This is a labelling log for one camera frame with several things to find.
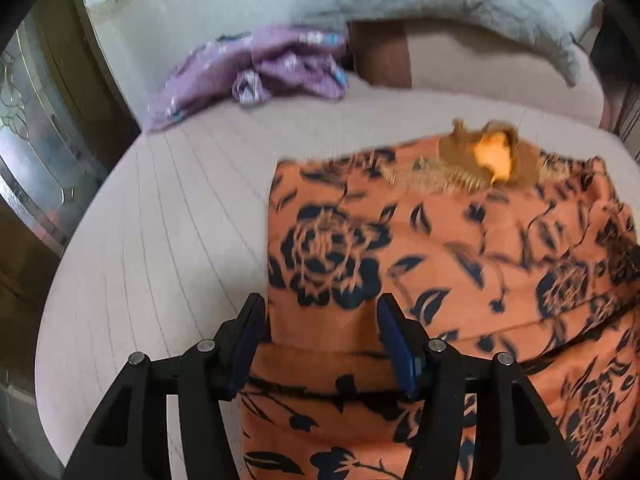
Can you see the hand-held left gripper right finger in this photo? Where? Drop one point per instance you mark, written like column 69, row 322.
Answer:
column 398, row 345

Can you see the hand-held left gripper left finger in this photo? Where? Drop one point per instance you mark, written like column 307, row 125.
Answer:
column 245, row 342

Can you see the orange black floral garment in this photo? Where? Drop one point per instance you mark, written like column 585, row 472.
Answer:
column 450, row 260

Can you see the wooden door frame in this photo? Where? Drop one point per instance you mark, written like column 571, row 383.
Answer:
column 85, row 85

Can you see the pink pillow with brown stripe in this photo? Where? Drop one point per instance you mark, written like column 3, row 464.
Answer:
column 475, row 70

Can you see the purple floral cloth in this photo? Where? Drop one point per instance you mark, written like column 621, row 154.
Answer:
column 290, row 60

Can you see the patterned glass door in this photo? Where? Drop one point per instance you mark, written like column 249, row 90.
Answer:
column 30, row 125

